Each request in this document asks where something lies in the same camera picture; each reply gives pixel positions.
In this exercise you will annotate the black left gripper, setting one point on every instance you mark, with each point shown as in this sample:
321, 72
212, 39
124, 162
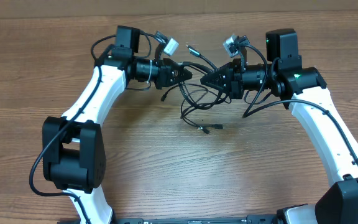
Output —
163, 74

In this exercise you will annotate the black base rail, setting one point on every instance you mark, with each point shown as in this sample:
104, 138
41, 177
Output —
197, 221

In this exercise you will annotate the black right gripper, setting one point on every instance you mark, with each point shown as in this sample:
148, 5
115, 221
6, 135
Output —
230, 79

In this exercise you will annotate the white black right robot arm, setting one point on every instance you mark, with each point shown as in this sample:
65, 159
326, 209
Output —
304, 92

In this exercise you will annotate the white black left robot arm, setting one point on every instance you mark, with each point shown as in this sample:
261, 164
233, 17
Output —
73, 155

